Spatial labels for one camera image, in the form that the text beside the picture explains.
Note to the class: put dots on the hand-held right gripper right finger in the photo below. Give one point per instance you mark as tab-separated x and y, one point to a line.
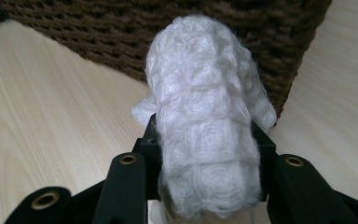
295	193

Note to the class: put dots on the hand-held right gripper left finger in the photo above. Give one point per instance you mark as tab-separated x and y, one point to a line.
124	193

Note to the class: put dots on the white knitted cloth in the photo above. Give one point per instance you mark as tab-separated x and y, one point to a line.
205	124

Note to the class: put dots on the brown woven basket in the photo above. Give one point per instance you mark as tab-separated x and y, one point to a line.
105	31

